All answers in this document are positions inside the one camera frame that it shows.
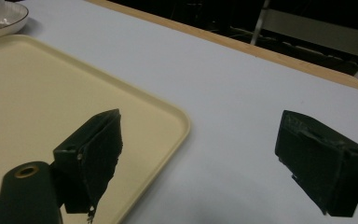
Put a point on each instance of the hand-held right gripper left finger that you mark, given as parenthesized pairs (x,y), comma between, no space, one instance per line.
(90,155)

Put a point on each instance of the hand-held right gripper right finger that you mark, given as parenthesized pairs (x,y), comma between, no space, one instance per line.
(320,161)

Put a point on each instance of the cream plastic tray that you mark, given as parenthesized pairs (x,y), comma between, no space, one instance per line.
(43,109)

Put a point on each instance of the white plate with dark rim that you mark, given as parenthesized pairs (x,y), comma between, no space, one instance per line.
(7,21)

